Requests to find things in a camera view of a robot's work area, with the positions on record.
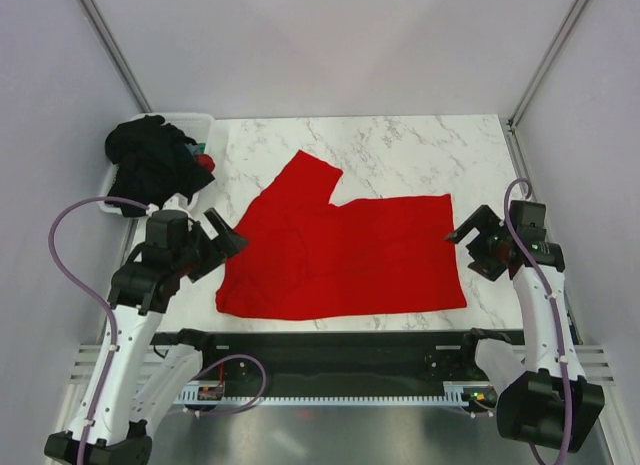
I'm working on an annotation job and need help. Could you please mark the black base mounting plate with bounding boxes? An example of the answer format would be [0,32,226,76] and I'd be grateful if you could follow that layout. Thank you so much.
[149,329,506,399]

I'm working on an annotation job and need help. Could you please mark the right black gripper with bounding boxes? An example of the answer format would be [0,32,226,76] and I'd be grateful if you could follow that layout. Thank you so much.
[443,205,514,282]

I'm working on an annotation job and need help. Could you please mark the right aluminium frame post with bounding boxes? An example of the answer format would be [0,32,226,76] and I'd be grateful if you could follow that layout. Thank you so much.
[504,0,599,136]

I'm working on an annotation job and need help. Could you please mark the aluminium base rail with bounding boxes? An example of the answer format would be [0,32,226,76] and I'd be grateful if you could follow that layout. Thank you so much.
[69,345,614,385]

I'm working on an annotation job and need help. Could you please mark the purple cable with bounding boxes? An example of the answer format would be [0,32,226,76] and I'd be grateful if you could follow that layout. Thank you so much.
[464,178,576,465]
[48,196,266,465]

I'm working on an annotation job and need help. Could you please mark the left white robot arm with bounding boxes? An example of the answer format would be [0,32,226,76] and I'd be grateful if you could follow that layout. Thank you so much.
[44,208,248,464]

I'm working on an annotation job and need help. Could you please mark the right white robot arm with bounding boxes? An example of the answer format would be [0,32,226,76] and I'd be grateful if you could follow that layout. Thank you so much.
[446,200,605,458]

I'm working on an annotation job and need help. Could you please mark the aluminium frame post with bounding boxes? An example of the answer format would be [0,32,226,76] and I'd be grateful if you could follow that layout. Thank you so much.
[76,0,152,112]
[504,0,599,136]

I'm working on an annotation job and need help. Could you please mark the left aluminium frame post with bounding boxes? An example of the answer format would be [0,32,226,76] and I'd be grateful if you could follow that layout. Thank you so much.
[76,0,152,112]

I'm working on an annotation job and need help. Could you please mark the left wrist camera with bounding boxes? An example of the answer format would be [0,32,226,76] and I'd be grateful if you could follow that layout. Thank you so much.
[146,194,194,217]

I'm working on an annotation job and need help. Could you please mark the white plastic basket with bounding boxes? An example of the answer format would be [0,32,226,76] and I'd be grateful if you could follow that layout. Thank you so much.
[97,112,217,219]

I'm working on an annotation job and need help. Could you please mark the red t shirt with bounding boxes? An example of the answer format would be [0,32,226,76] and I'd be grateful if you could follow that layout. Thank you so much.
[215,151,467,321]

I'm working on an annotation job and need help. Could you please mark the red cloth in basket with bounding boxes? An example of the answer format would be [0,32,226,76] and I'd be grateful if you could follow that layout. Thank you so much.
[196,153,216,173]

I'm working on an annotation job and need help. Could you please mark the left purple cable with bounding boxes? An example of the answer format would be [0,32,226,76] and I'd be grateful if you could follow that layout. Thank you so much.
[48,196,266,465]

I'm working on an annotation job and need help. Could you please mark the white slotted cable duct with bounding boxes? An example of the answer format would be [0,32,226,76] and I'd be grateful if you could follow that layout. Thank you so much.
[173,382,497,407]

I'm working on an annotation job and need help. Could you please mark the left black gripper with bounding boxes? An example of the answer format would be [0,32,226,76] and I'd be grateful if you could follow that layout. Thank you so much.
[174,208,248,282]

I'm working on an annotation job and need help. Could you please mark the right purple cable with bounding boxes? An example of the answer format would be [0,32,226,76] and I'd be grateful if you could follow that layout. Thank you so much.
[464,178,576,465]

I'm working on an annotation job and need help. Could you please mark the black t shirt pile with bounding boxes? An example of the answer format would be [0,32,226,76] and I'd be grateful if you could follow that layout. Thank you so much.
[103,114,217,219]

